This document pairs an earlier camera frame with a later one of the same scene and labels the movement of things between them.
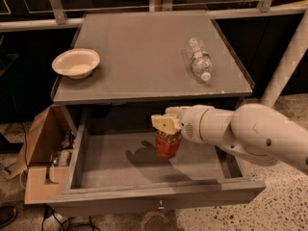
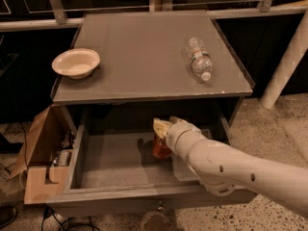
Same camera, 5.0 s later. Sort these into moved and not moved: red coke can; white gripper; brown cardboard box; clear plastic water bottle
Moved: white gripper
Not moved: brown cardboard box; red coke can; clear plastic water bottle
